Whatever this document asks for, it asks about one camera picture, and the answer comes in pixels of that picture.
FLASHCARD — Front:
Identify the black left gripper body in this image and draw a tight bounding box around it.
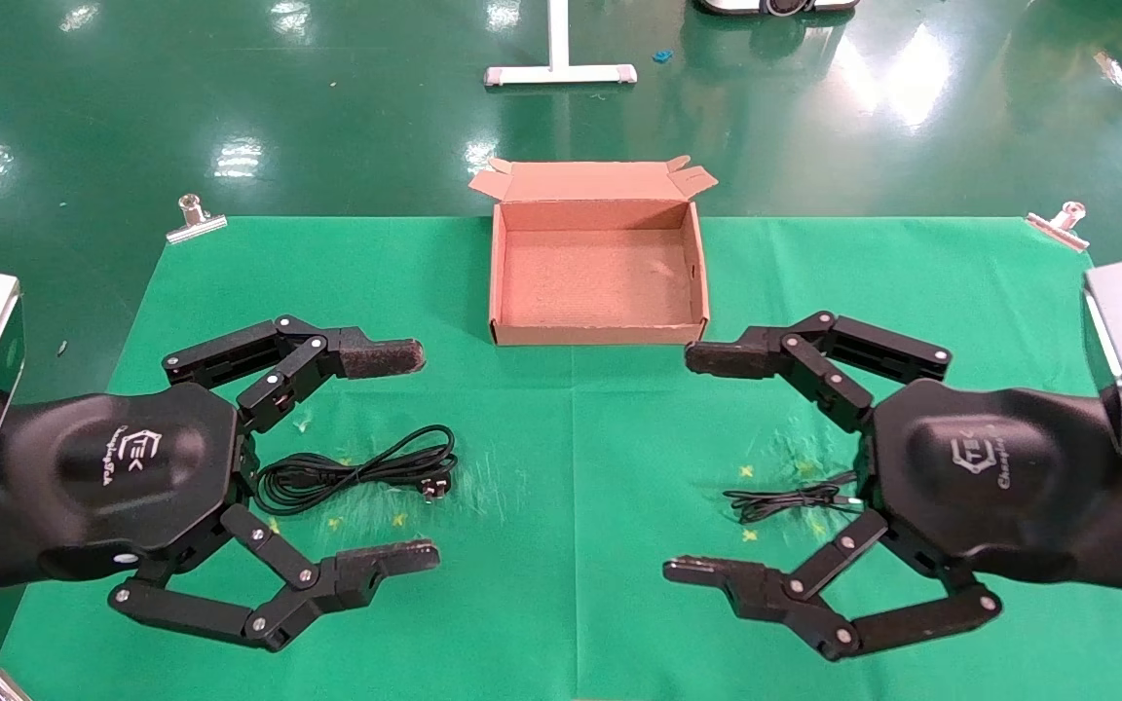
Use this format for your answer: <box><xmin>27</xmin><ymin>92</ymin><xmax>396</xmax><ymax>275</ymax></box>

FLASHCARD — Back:
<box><xmin>0</xmin><ymin>382</ymin><xmax>258</xmax><ymax>597</ymax></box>

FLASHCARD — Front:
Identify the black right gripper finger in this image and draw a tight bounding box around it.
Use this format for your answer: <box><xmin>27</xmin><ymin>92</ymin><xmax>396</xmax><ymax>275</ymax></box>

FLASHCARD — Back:
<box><xmin>685</xmin><ymin>312</ymin><xmax>952</xmax><ymax>434</ymax></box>
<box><xmin>663</xmin><ymin>508</ymin><xmax>1002</xmax><ymax>663</ymax></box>

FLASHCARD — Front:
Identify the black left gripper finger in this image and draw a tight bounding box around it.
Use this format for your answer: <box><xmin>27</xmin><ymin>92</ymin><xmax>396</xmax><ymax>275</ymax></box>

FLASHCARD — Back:
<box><xmin>164</xmin><ymin>316</ymin><xmax>426</xmax><ymax>434</ymax></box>
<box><xmin>108</xmin><ymin>504</ymin><xmax>442</xmax><ymax>653</ymax></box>

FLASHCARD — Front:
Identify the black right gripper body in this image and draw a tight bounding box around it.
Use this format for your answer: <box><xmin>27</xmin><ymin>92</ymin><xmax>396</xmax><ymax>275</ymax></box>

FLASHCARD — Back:
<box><xmin>858</xmin><ymin>380</ymin><xmax>1122</xmax><ymax>597</ymax></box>

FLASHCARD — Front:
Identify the black wired computer mouse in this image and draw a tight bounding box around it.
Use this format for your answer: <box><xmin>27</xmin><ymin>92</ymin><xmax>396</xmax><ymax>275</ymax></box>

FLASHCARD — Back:
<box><xmin>723</xmin><ymin>470</ymin><xmax>879</xmax><ymax>525</ymax></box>

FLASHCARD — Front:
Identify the thick black data cable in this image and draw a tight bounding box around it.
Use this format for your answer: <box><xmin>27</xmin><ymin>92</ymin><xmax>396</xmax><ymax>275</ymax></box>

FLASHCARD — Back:
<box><xmin>254</xmin><ymin>425</ymin><xmax>458</xmax><ymax>517</ymax></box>

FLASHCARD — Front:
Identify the open brown cardboard box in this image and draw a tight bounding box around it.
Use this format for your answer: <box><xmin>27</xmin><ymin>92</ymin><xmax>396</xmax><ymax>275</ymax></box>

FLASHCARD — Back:
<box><xmin>468</xmin><ymin>156</ymin><xmax>720</xmax><ymax>348</ymax></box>

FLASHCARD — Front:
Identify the green table cloth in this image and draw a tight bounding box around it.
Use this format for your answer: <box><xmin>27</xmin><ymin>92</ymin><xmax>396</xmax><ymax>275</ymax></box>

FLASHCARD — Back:
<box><xmin>0</xmin><ymin>216</ymin><xmax>1122</xmax><ymax>701</ymax></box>

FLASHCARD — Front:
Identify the white metal stand base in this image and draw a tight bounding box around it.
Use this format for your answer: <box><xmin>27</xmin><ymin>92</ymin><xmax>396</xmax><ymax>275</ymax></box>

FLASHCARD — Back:
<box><xmin>483</xmin><ymin>0</ymin><xmax>638</xmax><ymax>89</ymax></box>

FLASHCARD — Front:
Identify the black and white machine base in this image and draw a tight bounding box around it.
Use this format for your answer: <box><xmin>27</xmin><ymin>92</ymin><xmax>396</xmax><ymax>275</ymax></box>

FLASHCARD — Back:
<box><xmin>695</xmin><ymin>0</ymin><xmax>859</xmax><ymax>18</ymax></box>

